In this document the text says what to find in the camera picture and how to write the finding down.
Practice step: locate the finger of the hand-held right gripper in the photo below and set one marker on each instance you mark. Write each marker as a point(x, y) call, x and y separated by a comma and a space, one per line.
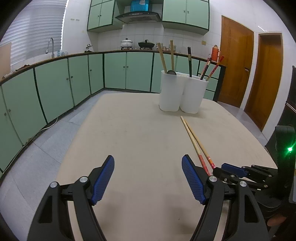
point(232, 169)
point(218, 172)

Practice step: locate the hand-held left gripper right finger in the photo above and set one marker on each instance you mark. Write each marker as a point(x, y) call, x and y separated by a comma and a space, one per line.
point(193, 178)

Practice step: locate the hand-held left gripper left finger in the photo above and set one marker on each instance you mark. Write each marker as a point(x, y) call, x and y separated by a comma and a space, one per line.
point(103, 178)

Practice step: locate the wooden chopstick with red end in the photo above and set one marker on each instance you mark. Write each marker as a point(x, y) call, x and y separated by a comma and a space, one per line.
point(194, 143)
point(203, 150)
point(216, 67)

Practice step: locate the white two-compartment utensil holder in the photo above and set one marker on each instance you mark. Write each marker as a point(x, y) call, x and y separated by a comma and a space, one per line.
point(171, 92)

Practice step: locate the black chopstick with red end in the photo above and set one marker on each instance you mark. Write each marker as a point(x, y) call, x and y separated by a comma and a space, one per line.
point(205, 70)

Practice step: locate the plain bamboo chopstick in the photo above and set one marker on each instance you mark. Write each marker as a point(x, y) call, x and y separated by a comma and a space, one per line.
point(162, 58)
point(172, 55)

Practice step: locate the person's right forearm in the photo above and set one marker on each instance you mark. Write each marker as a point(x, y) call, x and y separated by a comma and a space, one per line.
point(272, 222)

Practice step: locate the wooden door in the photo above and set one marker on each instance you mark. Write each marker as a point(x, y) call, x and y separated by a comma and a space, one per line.
point(263, 81)
point(235, 62)

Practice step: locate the green three-drawer unit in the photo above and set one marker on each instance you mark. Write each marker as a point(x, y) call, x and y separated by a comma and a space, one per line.
point(211, 87)

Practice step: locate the grey metal spoon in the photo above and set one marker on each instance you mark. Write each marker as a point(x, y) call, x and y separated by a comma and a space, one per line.
point(171, 72)

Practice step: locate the green sink base cabinets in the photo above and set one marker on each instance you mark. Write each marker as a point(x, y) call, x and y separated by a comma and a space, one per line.
point(53, 81)

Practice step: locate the black chopstick with gold band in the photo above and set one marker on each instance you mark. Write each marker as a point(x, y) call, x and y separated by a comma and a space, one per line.
point(189, 62)

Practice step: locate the green stove base cabinets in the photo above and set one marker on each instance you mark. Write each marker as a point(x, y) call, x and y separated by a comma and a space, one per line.
point(138, 69)

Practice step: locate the orange thermos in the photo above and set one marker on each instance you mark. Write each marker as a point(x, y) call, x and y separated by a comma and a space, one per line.
point(215, 53)

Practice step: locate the small figurine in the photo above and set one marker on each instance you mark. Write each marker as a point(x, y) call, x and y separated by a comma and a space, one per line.
point(88, 47)

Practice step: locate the white cooking pot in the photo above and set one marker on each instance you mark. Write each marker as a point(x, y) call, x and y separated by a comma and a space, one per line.
point(126, 43)

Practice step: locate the black wok with lid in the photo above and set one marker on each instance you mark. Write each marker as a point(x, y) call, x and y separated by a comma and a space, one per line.
point(146, 44)

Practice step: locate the chrome kitchen faucet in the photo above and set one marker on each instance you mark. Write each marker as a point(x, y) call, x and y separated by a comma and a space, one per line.
point(51, 41)

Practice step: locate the cardboard sheet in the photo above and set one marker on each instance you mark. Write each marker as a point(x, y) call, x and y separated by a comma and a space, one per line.
point(5, 58)

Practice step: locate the white window blinds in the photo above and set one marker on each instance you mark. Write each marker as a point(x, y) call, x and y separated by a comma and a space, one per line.
point(34, 30)

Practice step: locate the steel range hood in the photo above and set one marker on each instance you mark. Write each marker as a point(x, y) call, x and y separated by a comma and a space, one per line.
point(138, 17)

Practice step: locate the blue box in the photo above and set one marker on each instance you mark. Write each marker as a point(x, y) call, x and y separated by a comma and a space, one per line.
point(138, 5)

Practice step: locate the green wall cabinet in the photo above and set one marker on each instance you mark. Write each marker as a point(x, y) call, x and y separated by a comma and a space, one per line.
point(101, 16)
point(185, 14)

